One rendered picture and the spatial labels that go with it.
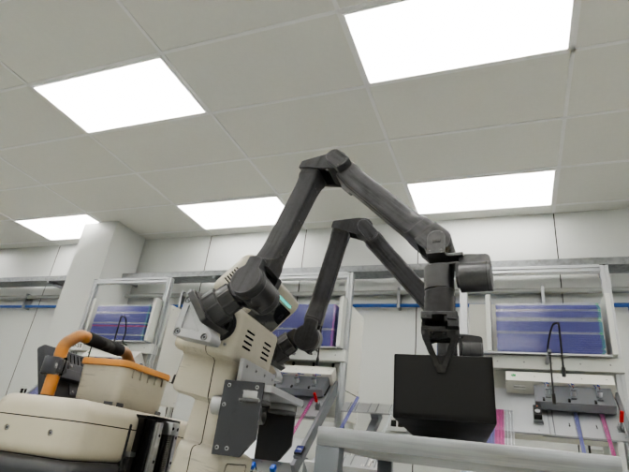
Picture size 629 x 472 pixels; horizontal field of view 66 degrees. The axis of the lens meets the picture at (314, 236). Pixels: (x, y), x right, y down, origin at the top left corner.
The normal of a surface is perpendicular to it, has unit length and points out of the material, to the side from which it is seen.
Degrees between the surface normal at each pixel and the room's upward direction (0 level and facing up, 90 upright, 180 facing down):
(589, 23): 180
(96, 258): 90
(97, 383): 92
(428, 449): 90
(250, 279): 79
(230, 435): 90
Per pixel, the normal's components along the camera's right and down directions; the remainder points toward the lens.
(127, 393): 0.95, 0.02
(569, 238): -0.35, -0.44
